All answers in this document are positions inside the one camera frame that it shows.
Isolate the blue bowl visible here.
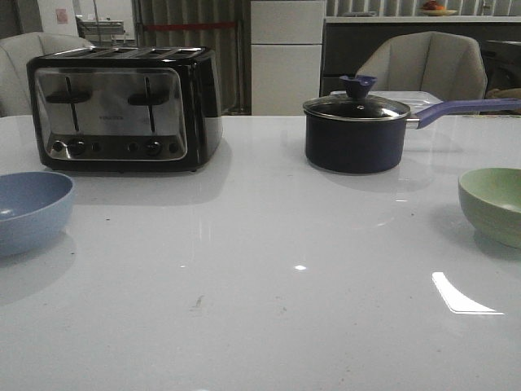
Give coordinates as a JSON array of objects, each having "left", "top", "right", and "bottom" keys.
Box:
[{"left": 1, "top": 171, "right": 76, "bottom": 257}]

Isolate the green bowl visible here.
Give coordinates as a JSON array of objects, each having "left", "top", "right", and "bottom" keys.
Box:
[{"left": 458, "top": 168, "right": 520, "bottom": 248}]

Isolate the dark blue saucepan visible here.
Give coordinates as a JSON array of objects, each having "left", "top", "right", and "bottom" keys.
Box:
[{"left": 304, "top": 99, "right": 520, "bottom": 174}]

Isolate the glass pot lid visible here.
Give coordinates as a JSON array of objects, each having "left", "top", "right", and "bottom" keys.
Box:
[{"left": 303, "top": 75, "right": 410, "bottom": 121}]

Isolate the white refrigerator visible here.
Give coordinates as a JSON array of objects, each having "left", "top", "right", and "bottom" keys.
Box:
[{"left": 251, "top": 1, "right": 326, "bottom": 116}]

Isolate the black and silver toaster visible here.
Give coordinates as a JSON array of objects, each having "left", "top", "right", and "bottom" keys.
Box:
[{"left": 27, "top": 46, "right": 222, "bottom": 172}]

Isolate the grey kitchen counter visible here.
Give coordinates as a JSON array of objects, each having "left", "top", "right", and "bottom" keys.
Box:
[{"left": 320, "top": 15, "right": 520, "bottom": 94}]

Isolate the beige chair right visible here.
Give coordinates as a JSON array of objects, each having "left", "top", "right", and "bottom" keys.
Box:
[{"left": 357, "top": 31, "right": 488, "bottom": 101}]

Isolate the beige chair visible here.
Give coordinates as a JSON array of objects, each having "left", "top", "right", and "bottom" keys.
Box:
[
  {"left": 1, "top": 32, "right": 92, "bottom": 116},
  {"left": 357, "top": 31, "right": 488, "bottom": 101}
]

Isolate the fruit bowl on counter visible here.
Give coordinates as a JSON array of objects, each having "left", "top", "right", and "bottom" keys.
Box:
[{"left": 419, "top": 0, "right": 458, "bottom": 16}]

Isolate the beige chair left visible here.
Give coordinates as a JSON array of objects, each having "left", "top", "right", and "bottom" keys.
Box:
[{"left": 1, "top": 32, "right": 92, "bottom": 116}]

